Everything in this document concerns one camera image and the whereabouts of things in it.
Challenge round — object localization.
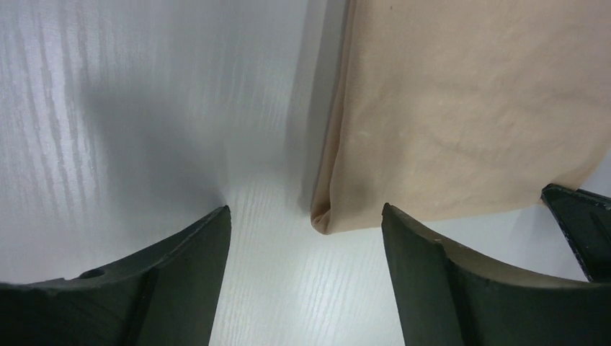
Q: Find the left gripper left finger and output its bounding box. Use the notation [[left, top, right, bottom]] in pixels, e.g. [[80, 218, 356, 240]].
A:
[[1, 206, 231, 345]]

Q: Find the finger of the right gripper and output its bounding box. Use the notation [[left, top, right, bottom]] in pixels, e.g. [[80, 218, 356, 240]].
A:
[[541, 184, 610, 283]]

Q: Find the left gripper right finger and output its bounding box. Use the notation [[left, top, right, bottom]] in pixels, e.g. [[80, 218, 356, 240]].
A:
[[381, 204, 610, 345]]

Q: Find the beige t shirt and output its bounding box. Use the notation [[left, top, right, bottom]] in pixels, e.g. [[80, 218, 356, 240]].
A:
[[311, 1, 610, 234]]

